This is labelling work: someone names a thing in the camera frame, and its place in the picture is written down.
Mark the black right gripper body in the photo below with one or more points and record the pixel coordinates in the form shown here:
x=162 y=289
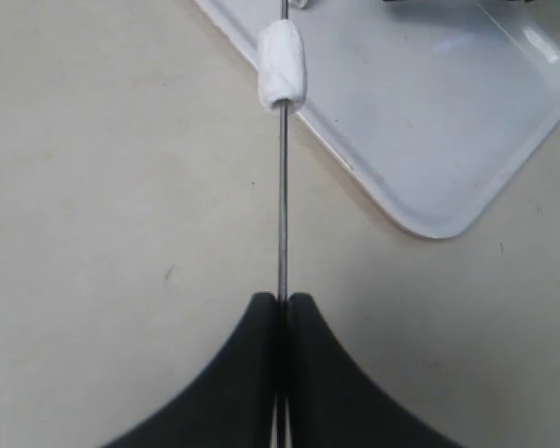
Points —
x=455 y=2

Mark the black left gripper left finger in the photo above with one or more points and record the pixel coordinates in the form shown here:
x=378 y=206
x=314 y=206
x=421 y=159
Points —
x=230 y=403

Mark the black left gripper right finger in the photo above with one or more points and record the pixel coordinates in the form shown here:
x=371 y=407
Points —
x=331 y=401

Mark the white paper roll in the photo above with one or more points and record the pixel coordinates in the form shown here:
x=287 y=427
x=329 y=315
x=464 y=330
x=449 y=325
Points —
x=282 y=72

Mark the thin metal skewer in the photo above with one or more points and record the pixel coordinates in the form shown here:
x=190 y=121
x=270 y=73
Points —
x=282 y=210

